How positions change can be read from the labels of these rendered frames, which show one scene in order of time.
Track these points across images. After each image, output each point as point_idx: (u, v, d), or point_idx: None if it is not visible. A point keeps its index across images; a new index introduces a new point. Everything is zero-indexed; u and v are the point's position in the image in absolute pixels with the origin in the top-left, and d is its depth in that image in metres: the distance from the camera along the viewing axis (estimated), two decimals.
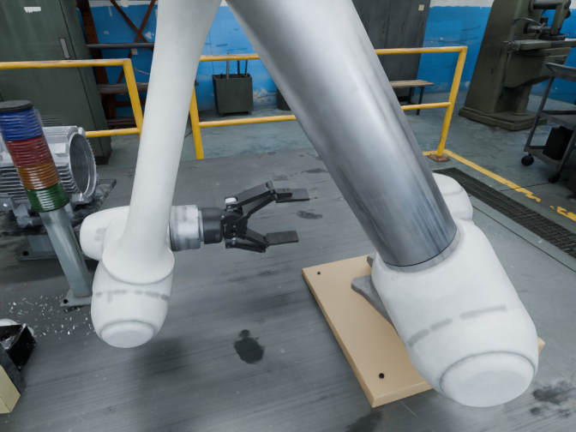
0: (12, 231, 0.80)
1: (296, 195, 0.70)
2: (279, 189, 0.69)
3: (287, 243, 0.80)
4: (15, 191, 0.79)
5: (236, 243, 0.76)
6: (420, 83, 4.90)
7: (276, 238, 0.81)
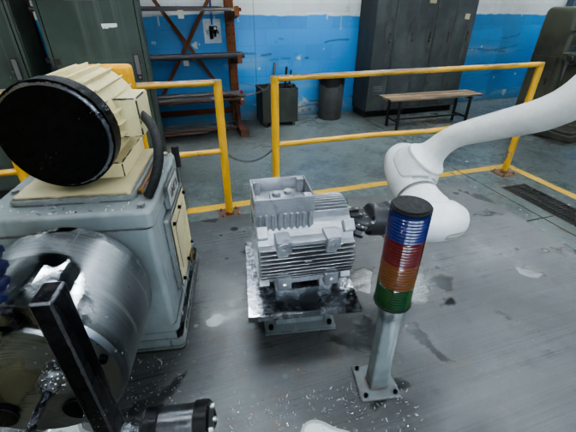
0: (291, 312, 0.73)
1: None
2: None
3: None
4: (297, 270, 0.72)
5: None
6: (468, 93, 4.83)
7: None
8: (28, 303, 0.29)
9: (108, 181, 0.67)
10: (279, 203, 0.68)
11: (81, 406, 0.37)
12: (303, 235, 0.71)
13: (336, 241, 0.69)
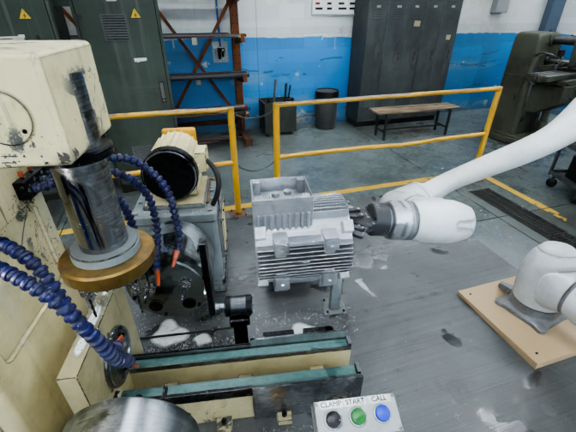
0: None
1: None
2: None
3: None
4: (295, 271, 0.72)
5: None
6: (447, 106, 5.42)
7: None
8: (198, 243, 0.88)
9: (189, 196, 1.26)
10: (278, 203, 0.68)
11: (205, 288, 0.95)
12: (301, 235, 0.71)
13: (334, 242, 0.69)
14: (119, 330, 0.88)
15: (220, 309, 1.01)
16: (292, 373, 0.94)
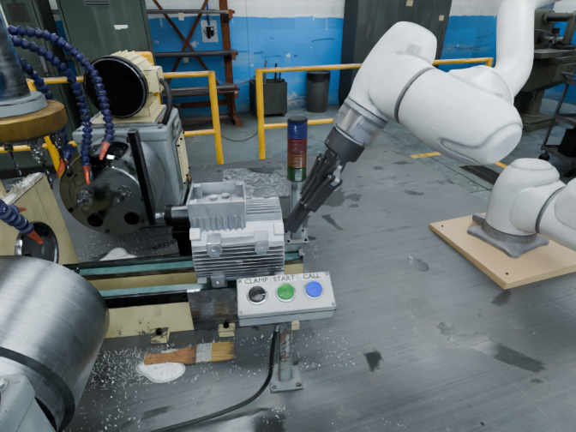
0: (247, 197, 1.23)
1: (294, 221, 0.76)
2: (306, 212, 0.73)
3: (289, 216, 0.76)
4: (230, 269, 0.77)
5: (318, 162, 0.75)
6: None
7: None
8: (127, 132, 0.80)
9: (141, 117, 1.18)
10: (211, 207, 0.73)
11: (141, 189, 0.87)
12: (235, 237, 0.76)
13: (263, 243, 0.74)
14: (40, 226, 0.80)
15: (161, 219, 0.93)
16: (234, 280, 0.86)
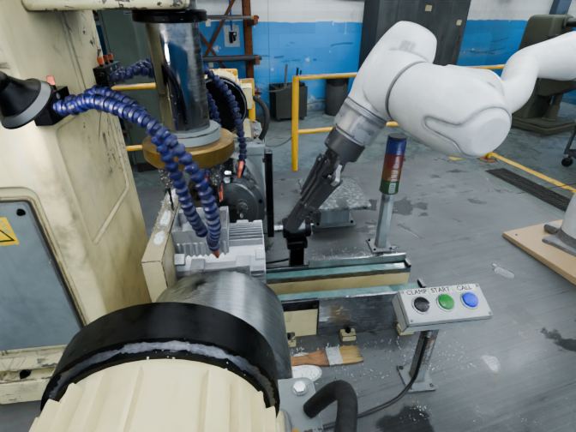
0: (333, 207, 1.30)
1: (294, 221, 0.76)
2: (306, 212, 0.73)
3: (289, 216, 0.76)
4: None
5: (318, 162, 0.75)
6: None
7: None
8: (265, 153, 0.87)
9: (236, 132, 1.25)
10: (195, 234, 0.76)
11: (267, 204, 0.94)
12: (218, 261, 0.79)
13: (244, 268, 0.77)
14: None
15: (279, 231, 1.00)
16: (356, 289, 0.93)
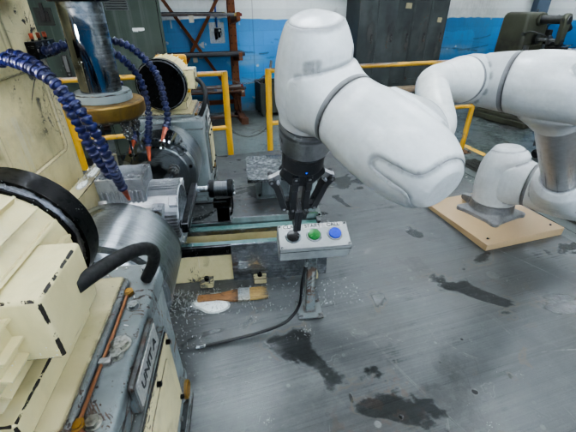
0: None
1: (293, 218, 0.77)
2: (289, 211, 0.74)
3: None
4: None
5: (322, 175, 0.68)
6: None
7: (303, 215, 0.75)
8: (182, 232, 0.95)
9: (180, 110, 1.39)
10: (114, 183, 0.91)
11: None
12: None
13: None
14: None
15: (201, 191, 1.14)
16: (267, 238, 1.07)
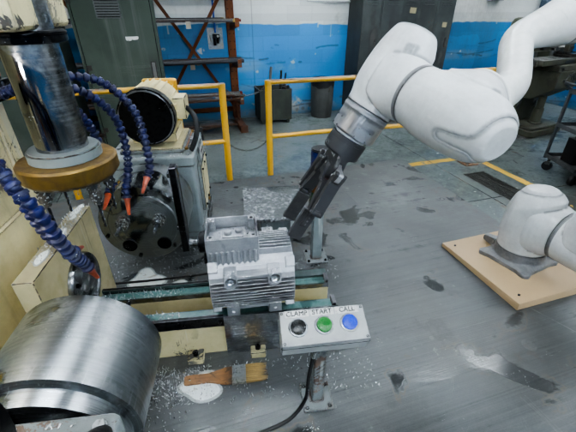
0: (268, 219, 1.29)
1: (298, 227, 0.72)
2: (310, 218, 0.70)
3: (288, 206, 0.79)
4: (244, 299, 0.82)
5: (319, 158, 0.75)
6: None
7: (301, 201, 0.80)
8: (167, 168, 0.86)
9: (168, 143, 1.24)
10: (227, 243, 0.78)
11: (177, 219, 0.93)
12: (249, 269, 0.81)
13: None
14: (87, 256, 0.86)
15: (195, 245, 0.99)
16: (266, 305, 0.92)
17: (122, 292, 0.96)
